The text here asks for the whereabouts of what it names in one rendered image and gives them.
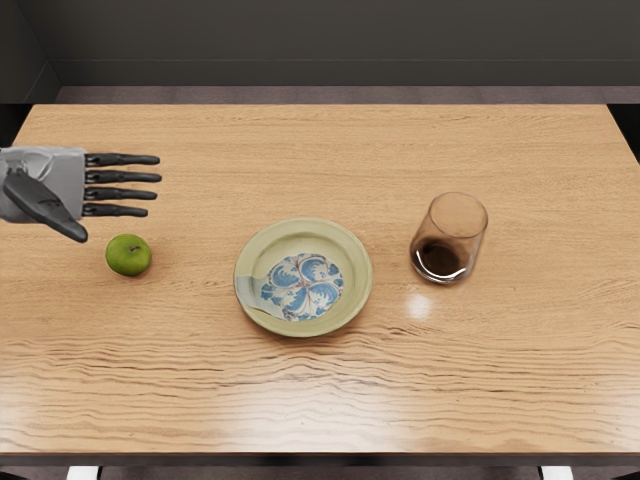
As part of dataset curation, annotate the brown tinted drinking glass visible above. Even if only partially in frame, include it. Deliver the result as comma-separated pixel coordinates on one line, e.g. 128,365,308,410
408,191,489,286

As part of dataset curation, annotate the green plate with blue pattern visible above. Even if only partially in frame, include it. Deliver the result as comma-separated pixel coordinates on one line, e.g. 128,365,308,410
233,216,375,339

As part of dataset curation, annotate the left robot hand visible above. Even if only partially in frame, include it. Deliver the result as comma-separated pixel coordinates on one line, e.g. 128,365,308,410
0,146,163,245

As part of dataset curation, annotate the green apple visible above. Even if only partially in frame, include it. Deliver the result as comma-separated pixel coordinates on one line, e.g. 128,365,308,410
104,233,153,278

